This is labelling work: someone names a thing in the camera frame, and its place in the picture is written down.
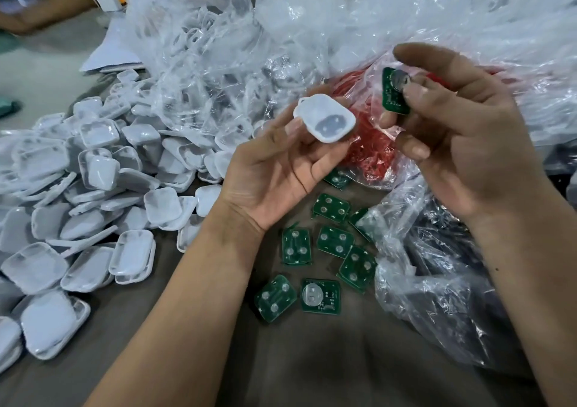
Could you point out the person's left hand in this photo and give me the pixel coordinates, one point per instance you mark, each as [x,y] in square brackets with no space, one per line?
[266,181]

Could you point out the person's right forearm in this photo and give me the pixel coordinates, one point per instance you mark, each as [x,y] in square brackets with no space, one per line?
[532,285]

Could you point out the teal object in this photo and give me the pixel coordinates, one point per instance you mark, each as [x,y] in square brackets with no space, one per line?
[9,108]

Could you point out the clear bag of dark parts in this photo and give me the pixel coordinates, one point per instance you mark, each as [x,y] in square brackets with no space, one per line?
[450,276]

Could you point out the green coin-cell circuit board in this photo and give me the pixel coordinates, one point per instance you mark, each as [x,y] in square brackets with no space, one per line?
[391,98]

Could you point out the white paper sheets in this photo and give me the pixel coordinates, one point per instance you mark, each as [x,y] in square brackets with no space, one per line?
[108,50]

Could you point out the scatter of green circuit boards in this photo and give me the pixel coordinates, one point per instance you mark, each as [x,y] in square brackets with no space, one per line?
[335,241]

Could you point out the pile of white plastic shells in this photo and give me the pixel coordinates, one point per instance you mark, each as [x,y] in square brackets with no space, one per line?
[94,185]

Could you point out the person's right hand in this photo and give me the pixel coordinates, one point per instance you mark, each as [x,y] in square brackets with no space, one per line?
[482,149]

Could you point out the person's left thumb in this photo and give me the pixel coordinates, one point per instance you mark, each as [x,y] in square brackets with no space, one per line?
[279,129]

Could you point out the large clear plastic bag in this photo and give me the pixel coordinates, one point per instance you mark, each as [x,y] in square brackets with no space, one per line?
[252,46]

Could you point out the person's right thumb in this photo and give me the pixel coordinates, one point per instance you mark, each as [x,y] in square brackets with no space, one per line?
[441,102]

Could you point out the heap of red parts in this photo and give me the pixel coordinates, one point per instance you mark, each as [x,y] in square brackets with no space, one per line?
[372,149]

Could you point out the another person's forearm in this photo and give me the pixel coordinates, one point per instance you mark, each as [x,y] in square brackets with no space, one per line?
[49,7]

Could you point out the person's left forearm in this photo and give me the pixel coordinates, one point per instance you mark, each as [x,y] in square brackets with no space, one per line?
[189,312]

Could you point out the white plastic shell half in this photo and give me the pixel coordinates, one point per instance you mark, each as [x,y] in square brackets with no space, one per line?
[327,120]

